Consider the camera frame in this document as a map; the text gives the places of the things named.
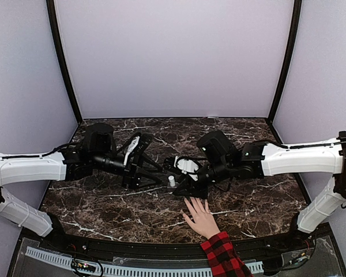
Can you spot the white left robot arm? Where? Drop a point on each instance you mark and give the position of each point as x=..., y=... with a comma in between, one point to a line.
x=71, y=162

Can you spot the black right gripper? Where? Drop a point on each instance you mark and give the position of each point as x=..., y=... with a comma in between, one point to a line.
x=194, y=190

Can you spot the black right frame post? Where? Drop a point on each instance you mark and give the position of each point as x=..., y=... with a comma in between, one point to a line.
x=293, y=30

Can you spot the person's bare hand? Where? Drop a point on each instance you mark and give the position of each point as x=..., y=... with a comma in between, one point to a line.
x=200, y=220

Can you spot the red plaid sleeve forearm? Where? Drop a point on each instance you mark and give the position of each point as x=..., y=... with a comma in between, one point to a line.
x=222, y=257

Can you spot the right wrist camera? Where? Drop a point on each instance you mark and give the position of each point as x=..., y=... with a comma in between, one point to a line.
x=182, y=165

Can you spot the grey slotted cable duct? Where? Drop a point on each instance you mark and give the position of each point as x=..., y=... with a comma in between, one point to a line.
x=127, y=266

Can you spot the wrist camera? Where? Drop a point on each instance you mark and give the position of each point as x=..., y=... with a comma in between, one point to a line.
x=137, y=144
x=182, y=165

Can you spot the black left frame post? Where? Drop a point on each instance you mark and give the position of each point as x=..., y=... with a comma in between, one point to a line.
x=56, y=36

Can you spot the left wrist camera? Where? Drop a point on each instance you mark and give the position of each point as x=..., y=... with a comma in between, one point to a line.
x=137, y=144

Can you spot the purple nail polish bottle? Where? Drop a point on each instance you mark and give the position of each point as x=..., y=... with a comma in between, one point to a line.
x=172, y=184

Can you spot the black frame post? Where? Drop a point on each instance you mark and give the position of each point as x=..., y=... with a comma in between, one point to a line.
x=293, y=30
x=56, y=36

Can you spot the small green circuit board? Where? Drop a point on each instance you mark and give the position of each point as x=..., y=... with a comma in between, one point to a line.
x=86, y=268

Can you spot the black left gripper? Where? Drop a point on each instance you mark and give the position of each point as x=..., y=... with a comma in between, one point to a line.
x=129, y=176

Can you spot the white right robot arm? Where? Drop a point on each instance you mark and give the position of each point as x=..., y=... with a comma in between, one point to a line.
x=262, y=159

